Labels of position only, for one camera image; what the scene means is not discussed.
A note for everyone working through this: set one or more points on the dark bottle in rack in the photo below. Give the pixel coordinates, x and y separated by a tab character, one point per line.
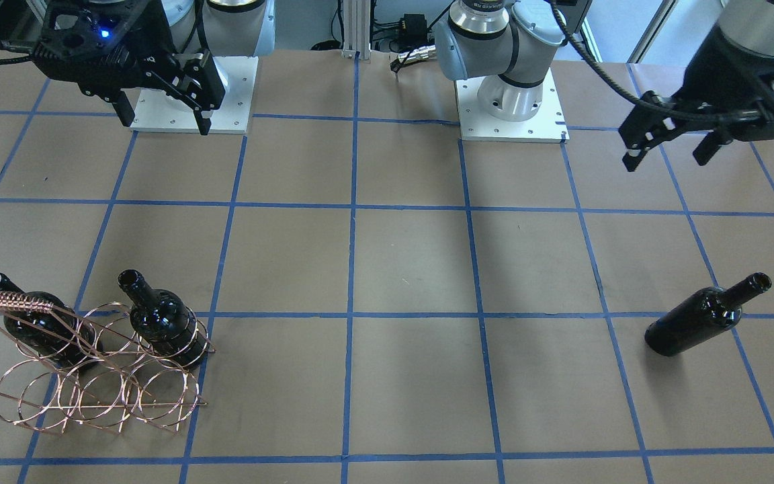
52	336
162	319

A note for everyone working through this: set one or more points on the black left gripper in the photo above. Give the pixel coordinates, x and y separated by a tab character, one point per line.
711	64

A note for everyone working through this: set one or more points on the copper wire wine rack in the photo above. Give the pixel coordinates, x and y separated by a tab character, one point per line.
118	379

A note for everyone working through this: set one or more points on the dark glass wine bottle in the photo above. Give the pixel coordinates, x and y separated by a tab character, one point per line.
707	313

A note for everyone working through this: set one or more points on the aluminium frame post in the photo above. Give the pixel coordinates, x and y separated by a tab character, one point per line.
356	20

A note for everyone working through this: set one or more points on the black power adapter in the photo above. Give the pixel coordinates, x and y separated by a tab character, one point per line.
412	28

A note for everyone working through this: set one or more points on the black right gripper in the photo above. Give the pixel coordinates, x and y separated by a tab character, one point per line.
152	27

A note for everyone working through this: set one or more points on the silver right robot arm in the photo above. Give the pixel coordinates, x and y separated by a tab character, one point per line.
238	34

